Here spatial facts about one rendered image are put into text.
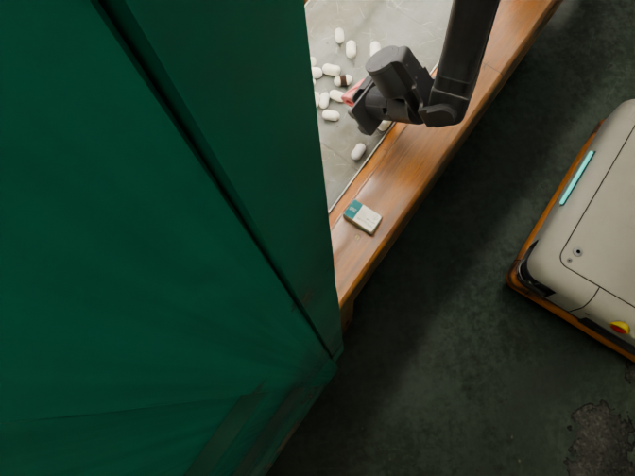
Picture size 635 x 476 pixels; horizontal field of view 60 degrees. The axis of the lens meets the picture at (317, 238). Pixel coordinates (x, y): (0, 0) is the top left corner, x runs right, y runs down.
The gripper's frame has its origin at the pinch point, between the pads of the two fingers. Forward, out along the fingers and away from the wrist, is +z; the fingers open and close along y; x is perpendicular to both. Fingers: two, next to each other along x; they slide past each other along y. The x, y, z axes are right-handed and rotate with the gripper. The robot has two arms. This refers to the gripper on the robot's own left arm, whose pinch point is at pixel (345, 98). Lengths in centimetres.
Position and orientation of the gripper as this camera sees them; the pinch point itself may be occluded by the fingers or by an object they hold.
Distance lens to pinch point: 105.6
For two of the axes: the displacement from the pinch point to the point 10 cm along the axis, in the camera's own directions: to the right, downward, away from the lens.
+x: 5.8, 5.5, 6.0
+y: -5.9, 7.9, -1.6
